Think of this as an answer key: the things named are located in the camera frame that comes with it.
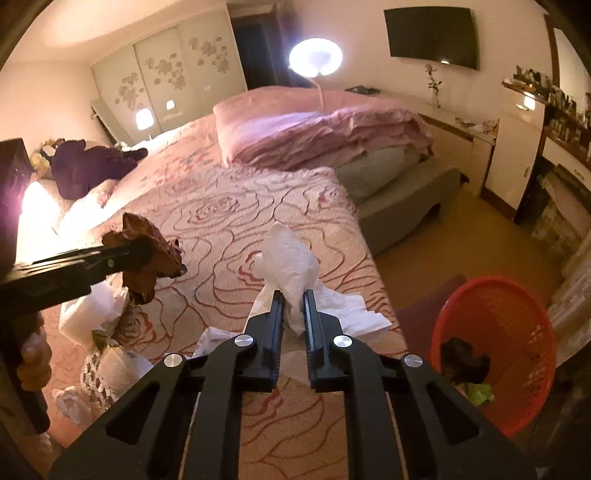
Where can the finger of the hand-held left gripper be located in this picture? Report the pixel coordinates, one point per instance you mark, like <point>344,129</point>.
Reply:
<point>83,256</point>
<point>124,265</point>

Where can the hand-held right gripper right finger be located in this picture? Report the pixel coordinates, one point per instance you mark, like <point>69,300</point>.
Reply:
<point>316,337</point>

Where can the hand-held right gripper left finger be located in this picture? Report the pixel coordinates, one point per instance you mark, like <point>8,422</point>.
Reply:
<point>272,332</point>

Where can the brown paper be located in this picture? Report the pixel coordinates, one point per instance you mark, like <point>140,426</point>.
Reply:
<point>164,258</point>

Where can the large dark wrapper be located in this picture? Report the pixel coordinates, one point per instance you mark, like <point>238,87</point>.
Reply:
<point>464,362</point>

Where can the green snack wrapper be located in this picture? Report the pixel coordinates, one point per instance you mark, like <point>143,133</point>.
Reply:
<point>480,394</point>

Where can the red plastic mesh basket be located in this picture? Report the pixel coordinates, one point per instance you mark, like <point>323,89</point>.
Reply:
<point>508,314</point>

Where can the person's left hand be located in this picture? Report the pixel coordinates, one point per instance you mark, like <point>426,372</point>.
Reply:
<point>34,364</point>

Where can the purple plush toy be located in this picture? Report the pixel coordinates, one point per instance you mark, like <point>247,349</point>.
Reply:
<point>87,170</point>

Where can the light plush toy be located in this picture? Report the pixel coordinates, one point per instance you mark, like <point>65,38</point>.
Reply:
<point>44,159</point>

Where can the small white crumpled tissue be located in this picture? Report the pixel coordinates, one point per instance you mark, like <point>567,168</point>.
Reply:
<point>71,406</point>

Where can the rose pattern bedspread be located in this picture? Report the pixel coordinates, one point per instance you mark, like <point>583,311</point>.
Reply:
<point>258,207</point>

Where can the pink floral bed sheet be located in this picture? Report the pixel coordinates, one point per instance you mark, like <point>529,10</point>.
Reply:
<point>180,147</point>

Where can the grey bench sofa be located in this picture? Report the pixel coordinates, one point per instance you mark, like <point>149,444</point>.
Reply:
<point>415,207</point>

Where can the grey mattress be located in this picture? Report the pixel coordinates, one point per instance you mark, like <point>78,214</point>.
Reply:
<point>383,175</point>

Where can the floral sliding door wardrobe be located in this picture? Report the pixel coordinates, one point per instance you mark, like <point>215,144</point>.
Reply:
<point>161,78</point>

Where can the low white cabinet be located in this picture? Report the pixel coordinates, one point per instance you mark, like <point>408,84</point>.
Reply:
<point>480,157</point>

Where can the dark cloth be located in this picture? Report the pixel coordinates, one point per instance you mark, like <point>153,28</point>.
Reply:
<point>362,89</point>

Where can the tall white cabinet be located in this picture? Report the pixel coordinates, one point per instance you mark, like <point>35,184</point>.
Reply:
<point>512,157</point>

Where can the small clutter on cabinet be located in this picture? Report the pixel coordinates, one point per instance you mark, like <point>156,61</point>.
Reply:
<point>480,125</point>

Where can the cloth-covered box stack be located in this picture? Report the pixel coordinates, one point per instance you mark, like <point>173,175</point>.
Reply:
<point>558,217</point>

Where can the pink rose in vase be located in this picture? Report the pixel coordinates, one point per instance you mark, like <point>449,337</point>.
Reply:
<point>433,85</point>

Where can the round white floor lamp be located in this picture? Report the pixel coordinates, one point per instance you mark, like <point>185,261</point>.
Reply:
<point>316,57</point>

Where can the wooden framed mirror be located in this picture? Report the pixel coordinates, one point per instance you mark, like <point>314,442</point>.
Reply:
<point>570,60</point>

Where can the black wall television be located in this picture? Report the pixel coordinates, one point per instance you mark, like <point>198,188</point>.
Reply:
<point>431,37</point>

